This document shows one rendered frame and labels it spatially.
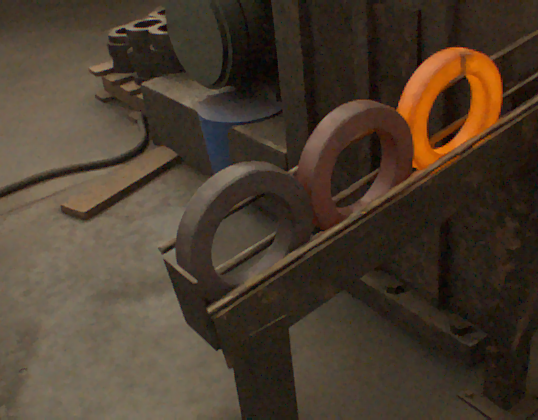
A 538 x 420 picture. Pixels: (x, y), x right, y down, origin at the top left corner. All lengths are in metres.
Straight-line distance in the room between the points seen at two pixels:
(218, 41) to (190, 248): 1.41
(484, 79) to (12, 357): 1.28
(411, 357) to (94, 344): 0.76
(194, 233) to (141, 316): 1.05
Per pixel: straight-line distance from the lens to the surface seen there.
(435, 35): 1.31
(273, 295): 0.85
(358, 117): 0.87
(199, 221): 0.77
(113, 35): 3.12
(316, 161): 0.85
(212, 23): 2.14
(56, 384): 1.69
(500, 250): 1.28
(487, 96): 1.06
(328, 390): 1.52
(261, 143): 2.02
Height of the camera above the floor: 1.08
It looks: 30 degrees down
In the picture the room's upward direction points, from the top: 7 degrees counter-clockwise
